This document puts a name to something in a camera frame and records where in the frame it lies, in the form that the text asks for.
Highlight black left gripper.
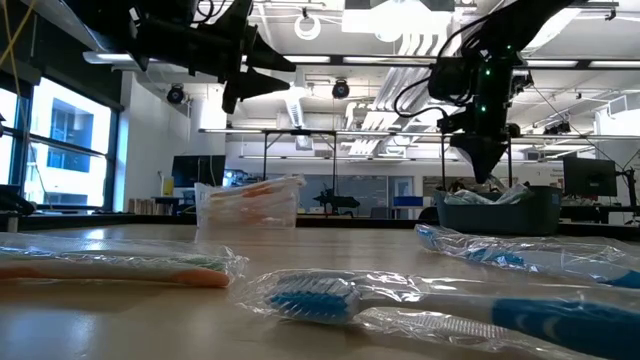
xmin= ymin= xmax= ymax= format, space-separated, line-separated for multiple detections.
xmin=127 ymin=0 xmax=297 ymax=115

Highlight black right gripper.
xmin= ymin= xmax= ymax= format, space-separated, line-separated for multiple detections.
xmin=449 ymin=58 xmax=522 ymax=185

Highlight blue toothbrush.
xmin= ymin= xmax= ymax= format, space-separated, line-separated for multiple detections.
xmin=232 ymin=268 xmax=640 ymax=360
xmin=413 ymin=223 xmax=640 ymax=290

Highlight ceiling light strip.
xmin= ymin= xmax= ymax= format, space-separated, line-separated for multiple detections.
xmin=82 ymin=49 xmax=334 ymax=65
xmin=522 ymin=58 xmax=640 ymax=70

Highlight teal plastic bin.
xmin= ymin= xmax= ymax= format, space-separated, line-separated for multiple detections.
xmin=433 ymin=184 xmax=562 ymax=236

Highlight black monitor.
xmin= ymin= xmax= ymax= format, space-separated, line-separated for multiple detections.
xmin=564 ymin=155 xmax=619 ymax=198
xmin=171 ymin=154 xmax=227 ymax=189

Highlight clear plastic container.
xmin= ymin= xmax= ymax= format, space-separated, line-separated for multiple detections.
xmin=194 ymin=174 xmax=307 ymax=232

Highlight wooden blocks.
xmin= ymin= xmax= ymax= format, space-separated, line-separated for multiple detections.
xmin=127 ymin=198 xmax=157 ymax=215

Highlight large glass window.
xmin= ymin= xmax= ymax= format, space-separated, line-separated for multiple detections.
xmin=0 ymin=74 xmax=120 ymax=211

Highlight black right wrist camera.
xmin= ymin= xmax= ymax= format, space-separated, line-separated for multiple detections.
xmin=437 ymin=110 xmax=471 ymax=135

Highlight white cable coil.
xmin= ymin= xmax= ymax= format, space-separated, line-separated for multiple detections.
xmin=293 ymin=13 xmax=322 ymax=41

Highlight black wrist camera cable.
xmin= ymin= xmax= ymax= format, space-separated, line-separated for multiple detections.
xmin=393 ymin=74 xmax=451 ymax=120

